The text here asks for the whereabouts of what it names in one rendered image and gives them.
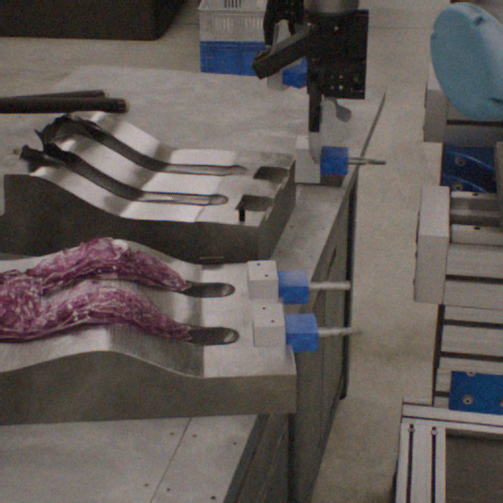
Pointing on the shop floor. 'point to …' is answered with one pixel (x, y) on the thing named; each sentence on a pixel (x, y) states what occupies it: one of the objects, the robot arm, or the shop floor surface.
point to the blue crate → (230, 57)
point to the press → (87, 19)
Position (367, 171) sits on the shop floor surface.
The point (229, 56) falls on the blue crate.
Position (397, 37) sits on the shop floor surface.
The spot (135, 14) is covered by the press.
